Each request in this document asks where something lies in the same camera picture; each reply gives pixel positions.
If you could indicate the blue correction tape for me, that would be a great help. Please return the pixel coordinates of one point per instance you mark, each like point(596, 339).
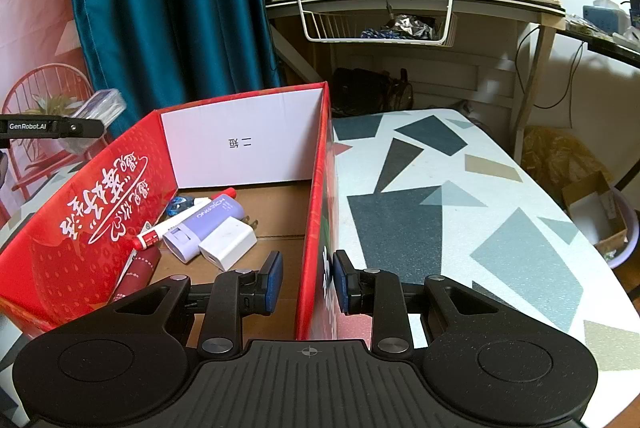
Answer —
point(177, 204)

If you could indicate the white marker with red cap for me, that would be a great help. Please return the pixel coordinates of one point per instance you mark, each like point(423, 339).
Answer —
point(172, 223)

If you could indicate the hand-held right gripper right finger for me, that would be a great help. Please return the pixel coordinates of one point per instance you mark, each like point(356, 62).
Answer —
point(341, 278)

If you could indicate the yellow plastic bag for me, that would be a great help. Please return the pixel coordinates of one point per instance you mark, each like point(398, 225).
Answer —
point(555, 158)

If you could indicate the white charger plug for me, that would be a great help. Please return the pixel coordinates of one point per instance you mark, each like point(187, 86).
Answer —
point(227, 240)

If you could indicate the black bag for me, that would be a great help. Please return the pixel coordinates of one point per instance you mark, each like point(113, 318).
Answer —
point(370, 91)

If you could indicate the purple plastic basin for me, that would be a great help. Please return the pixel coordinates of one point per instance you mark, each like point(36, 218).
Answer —
point(631, 228)

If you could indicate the purple and white device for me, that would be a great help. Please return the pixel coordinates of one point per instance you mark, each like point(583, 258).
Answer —
point(205, 223)

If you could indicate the red cardboard box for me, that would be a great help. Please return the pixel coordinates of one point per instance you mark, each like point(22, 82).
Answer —
point(75, 208)

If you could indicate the dark red cosmetic tube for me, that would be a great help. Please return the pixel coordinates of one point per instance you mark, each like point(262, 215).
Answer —
point(137, 273)

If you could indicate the wall poster with chair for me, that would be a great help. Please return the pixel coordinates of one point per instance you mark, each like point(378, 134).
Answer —
point(35, 8)

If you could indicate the small open cardboard box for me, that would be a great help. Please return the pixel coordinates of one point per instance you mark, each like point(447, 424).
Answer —
point(587, 208)

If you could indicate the silver foil bag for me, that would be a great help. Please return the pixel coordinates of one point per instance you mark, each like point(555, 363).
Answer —
point(407, 26)

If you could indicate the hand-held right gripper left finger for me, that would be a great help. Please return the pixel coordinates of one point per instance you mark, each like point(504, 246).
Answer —
point(272, 283)

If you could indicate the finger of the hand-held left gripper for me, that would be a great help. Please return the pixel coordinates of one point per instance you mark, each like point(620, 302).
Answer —
point(82, 128)

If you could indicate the geometric patterned tablecloth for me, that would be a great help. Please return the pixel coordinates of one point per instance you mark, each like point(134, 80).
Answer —
point(400, 228)

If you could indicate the black-edged side desk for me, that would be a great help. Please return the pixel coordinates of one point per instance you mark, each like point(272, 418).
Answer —
point(615, 48)

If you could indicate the blue tissue box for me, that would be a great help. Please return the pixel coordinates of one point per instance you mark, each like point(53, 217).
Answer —
point(602, 18)

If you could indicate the white desk with glass top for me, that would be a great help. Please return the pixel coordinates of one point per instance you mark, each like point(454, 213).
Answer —
point(450, 58)

